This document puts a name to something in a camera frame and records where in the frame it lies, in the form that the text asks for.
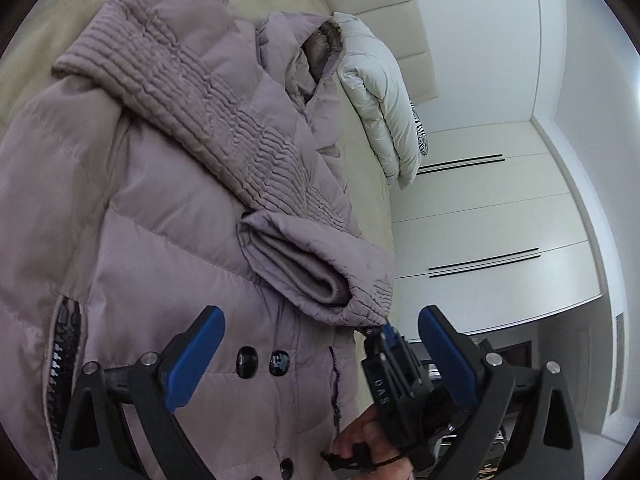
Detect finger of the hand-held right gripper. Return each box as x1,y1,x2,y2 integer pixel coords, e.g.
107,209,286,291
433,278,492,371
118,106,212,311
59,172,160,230
361,326,387,361
381,323,412,357

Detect person's right hand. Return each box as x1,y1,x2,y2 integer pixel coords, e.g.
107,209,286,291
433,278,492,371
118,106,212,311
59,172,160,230
332,402,417,480

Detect white folded duvet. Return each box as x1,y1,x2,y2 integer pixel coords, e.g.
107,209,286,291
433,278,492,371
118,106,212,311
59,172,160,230
332,11,427,191

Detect mauve puffer jacket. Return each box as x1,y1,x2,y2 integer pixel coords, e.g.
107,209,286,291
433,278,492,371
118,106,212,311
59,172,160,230
0,0,398,480

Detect white wardrobe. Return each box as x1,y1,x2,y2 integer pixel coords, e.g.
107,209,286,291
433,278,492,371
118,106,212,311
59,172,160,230
390,0,621,337

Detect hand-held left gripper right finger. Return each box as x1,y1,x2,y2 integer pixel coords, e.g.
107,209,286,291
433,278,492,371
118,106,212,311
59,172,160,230
418,305,585,480

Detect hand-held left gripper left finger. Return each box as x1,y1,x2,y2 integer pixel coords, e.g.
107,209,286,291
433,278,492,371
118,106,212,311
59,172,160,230
57,305,226,480

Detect zebra print pillow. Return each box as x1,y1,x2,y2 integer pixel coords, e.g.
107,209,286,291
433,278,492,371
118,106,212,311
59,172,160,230
407,97,432,162

